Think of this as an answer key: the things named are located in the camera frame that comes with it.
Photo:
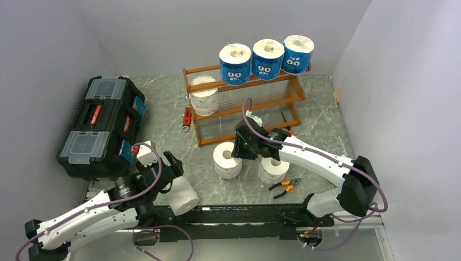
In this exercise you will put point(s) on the orange wooden shelf rack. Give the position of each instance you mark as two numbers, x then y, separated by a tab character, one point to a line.
270	95

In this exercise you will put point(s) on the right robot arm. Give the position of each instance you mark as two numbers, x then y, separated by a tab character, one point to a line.
354	179

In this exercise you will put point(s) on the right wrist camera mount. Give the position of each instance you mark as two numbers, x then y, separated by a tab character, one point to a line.
255	118

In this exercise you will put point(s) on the plain white paper roll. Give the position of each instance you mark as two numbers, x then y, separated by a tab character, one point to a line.
181	196

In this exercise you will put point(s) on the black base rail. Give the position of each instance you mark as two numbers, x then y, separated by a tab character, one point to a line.
282	221

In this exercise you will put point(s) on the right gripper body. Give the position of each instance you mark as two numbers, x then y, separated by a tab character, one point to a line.
245	149

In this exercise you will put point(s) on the red handled wrench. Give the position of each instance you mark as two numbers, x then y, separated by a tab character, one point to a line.
187	118

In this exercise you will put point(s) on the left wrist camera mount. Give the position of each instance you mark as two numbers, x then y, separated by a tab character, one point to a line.
144	154

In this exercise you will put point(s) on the white floral paper roll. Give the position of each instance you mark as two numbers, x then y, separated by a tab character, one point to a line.
204	102
272	171
226	166

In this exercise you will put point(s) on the orange handled pliers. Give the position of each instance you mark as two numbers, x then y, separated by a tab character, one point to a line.
288	184

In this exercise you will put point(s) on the blue paper roll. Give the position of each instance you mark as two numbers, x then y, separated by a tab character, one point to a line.
235	64
298	52
267	57

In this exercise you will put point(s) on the black plastic toolbox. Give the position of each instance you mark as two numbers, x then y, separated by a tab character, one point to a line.
99	140

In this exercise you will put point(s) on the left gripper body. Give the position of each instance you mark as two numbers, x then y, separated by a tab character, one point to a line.
144	169

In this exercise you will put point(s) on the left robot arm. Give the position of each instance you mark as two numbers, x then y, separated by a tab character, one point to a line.
128	203

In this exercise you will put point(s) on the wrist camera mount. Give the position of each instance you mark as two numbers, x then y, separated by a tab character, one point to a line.
144	154
255	118

